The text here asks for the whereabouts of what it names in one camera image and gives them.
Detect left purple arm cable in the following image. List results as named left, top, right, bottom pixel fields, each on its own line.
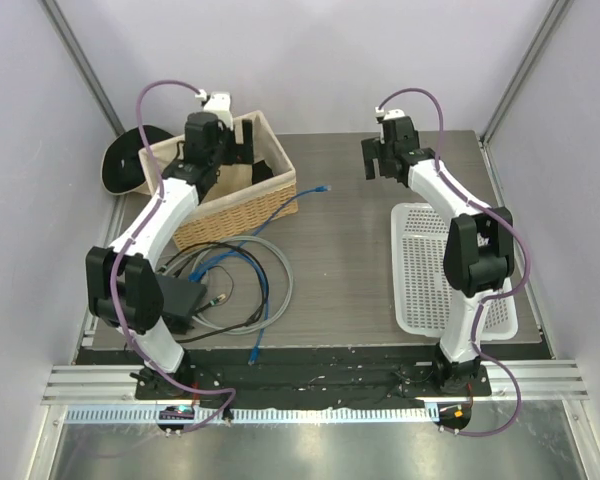
left=110, top=79, right=237, bottom=434

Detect blue ethernet cable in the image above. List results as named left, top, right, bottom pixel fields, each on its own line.
left=189, top=183, right=332, bottom=366

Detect thin black power cord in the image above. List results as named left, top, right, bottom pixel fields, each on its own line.
left=199, top=264, right=237, bottom=307

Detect black braided ethernet cable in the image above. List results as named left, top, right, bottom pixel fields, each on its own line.
left=159, top=242, right=272, bottom=331

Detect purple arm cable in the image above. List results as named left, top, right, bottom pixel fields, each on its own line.
left=110, top=79, right=237, bottom=434
left=377, top=88, right=533, bottom=438

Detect white plastic perforated basket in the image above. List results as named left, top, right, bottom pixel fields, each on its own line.
left=390, top=202, right=520, bottom=343

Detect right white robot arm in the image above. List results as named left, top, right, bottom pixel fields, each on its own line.
left=361, top=109, right=514, bottom=395

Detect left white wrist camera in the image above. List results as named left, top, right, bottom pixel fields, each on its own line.
left=195, top=90, right=233, bottom=130

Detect wicker basket with liner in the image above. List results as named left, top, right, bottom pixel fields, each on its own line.
left=139, top=111, right=296, bottom=247

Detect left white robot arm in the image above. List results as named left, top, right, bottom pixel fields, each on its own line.
left=85, top=112, right=236, bottom=399

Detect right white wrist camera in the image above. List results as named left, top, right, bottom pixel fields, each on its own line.
left=374, top=107, right=406, bottom=124

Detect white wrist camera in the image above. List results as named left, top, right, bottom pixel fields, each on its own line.
left=374, top=107, right=406, bottom=124
left=195, top=90, right=233, bottom=130

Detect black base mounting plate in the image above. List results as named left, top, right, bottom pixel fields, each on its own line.
left=74, top=344, right=554, bottom=401

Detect white slotted cable duct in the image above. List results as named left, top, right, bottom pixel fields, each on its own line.
left=65, top=403, right=439, bottom=425

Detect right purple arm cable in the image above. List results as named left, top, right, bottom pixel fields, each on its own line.
left=377, top=88, right=533, bottom=438

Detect black and beige bucket hat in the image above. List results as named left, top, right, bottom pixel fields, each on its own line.
left=100, top=127, right=150, bottom=196

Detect black network switch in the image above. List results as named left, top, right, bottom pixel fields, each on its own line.
left=156, top=275, right=207, bottom=330

